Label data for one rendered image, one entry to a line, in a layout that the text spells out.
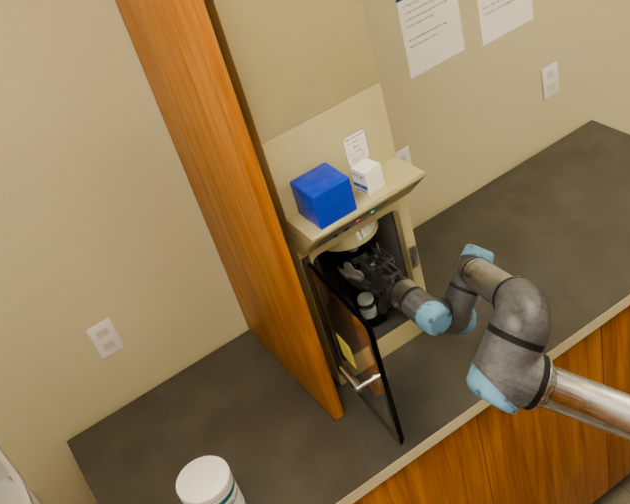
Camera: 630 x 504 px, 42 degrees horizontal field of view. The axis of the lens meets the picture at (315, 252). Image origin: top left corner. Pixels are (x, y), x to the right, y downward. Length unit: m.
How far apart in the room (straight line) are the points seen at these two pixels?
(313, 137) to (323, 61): 0.17
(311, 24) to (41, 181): 0.78
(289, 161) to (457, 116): 0.98
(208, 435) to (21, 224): 0.73
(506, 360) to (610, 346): 0.92
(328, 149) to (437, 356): 0.69
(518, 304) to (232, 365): 1.06
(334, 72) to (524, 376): 0.76
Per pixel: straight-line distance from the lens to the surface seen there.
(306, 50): 1.79
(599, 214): 2.67
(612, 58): 3.16
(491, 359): 1.63
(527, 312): 1.63
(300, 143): 1.85
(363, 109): 1.91
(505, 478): 2.51
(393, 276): 2.00
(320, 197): 1.79
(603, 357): 2.52
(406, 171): 1.95
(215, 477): 1.99
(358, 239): 2.07
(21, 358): 2.33
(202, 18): 1.57
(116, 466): 2.35
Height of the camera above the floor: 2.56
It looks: 36 degrees down
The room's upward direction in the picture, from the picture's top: 18 degrees counter-clockwise
